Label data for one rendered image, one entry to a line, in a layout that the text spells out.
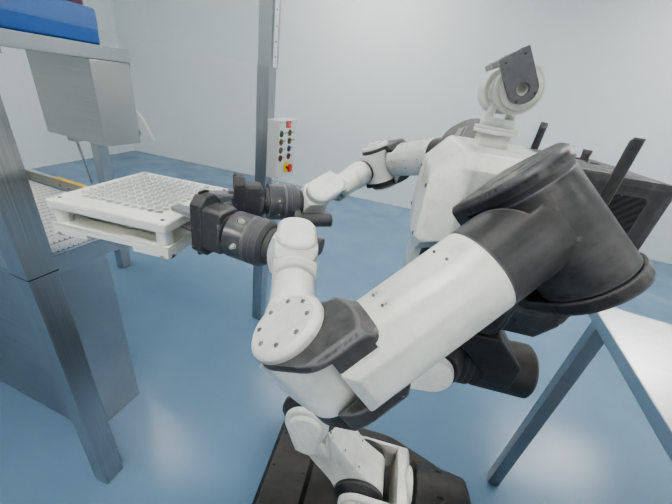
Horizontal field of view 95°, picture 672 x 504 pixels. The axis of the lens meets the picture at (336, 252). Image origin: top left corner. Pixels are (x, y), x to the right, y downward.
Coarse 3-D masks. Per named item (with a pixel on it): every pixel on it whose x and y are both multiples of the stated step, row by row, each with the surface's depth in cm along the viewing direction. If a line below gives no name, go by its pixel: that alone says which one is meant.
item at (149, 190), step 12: (132, 180) 68; (144, 180) 70; (156, 180) 71; (168, 180) 71; (108, 192) 61; (120, 192) 61; (132, 192) 62; (144, 192) 63; (156, 192) 64; (168, 192) 66; (180, 192) 66; (156, 204) 59
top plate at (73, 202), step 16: (128, 176) 73; (80, 192) 61; (64, 208) 57; (80, 208) 56; (96, 208) 56; (112, 208) 57; (128, 208) 58; (128, 224) 55; (144, 224) 54; (160, 224) 54; (176, 224) 57
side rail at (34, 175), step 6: (30, 174) 105; (36, 174) 104; (42, 174) 104; (36, 180) 106; (42, 180) 104; (48, 180) 103; (54, 180) 102; (54, 186) 104; (60, 186) 102; (66, 186) 101; (72, 186) 100; (78, 186) 99
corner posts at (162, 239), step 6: (54, 210) 58; (60, 210) 58; (60, 216) 58; (66, 216) 59; (72, 216) 60; (156, 234) 55; (162, 234) 55; (168, 234) 56; (162, 240) 56; (168, 240) 56
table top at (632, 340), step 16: (592, 320) 86; (608, 320) 82; (624, 320) 83; (640, 320) 85; (656, 320) 86; (608, 336) 78; (624, 336) 77; (640, 336) 78; (656, 336) 79; (624, 352) 71; (640, 352) 72; (656, 352) 73; (624, 368) 69; (640, 368) 67; (656, 368) 68; (640, 384) 63; (656, 384) 63; (640, 400) 62; (656, 400) 59; (656, 416) 57; (656, 432) 56
